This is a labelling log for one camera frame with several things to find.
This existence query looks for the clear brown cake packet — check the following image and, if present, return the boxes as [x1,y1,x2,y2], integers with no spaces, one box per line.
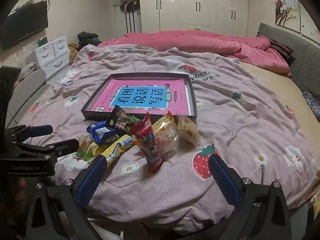
[175,114,201,148]

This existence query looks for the green milk snack packet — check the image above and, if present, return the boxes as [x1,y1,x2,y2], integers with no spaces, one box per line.
[77,144,105,162]

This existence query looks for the black television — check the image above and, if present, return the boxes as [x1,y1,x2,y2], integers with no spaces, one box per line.
[0,1,49,50]

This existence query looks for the pink tray with book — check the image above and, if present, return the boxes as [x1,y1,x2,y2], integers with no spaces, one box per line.
[81,73,197,120]

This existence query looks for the yellow snack packet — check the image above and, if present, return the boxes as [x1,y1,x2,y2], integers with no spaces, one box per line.
[100,134,134,167]

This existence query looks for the brown knit plush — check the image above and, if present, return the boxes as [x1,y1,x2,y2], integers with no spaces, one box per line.
[67,42,80,65]

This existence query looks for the orange wafer packet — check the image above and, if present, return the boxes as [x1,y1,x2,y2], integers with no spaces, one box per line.
[151,111,176,133]

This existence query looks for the hanging hats and bags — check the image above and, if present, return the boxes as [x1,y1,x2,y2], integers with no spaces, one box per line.
[112,0,140,33]

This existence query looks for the dark clothes pile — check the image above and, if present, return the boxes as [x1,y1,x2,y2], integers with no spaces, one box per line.
[77,31,102,50]

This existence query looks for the white wardrobe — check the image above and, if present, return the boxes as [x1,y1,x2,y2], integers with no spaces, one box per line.
[139,0,249,38]

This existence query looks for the white drawer cabinet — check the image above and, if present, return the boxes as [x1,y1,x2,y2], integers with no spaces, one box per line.
[34,36,70,77]

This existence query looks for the pink book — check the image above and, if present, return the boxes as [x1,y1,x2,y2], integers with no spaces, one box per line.
[90,77,192,115]

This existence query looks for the pink quilt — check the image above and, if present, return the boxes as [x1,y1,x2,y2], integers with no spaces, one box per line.
[97,30,292,77]

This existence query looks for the blue cookie packet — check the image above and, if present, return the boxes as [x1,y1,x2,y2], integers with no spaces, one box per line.
[87,121,120,145]

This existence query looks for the red snack packet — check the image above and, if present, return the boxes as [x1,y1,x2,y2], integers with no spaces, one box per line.
[131,112,163,173]

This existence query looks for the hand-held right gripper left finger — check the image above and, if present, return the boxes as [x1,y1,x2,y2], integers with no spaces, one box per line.
[25,154,108,240]

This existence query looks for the dark striped pillow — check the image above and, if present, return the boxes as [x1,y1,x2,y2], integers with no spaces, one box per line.
[269,39,294,63]

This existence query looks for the beige bed sheet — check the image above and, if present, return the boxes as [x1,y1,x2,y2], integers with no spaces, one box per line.
[237,60,320,205]

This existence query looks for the round cake packet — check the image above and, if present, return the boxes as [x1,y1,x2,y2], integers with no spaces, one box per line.
[77,134,92,152]

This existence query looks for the black green snack packet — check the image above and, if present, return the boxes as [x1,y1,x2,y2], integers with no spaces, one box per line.
[107,105,143,134]

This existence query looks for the grey headboard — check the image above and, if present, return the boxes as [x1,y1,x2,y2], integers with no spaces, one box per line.
[257,22,320,100]

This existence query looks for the strawberry printed blanket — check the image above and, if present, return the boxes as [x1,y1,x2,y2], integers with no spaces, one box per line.
[19,44,318,230]

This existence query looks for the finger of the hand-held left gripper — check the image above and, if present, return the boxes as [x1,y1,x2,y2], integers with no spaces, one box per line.
[17,138,79,158]
[5,124,53,144]

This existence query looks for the tree wall mural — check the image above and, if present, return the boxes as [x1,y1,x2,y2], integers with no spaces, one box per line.
[274,0,320,34]

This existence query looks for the clear red candy packet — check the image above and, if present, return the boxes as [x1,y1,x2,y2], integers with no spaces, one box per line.
[154,130,180,156]

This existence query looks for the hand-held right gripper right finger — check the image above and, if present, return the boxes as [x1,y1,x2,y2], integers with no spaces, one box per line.
[208,154,292,240]

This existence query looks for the blue patterned cloth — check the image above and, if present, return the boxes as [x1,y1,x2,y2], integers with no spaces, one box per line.
[302,91,320,119]

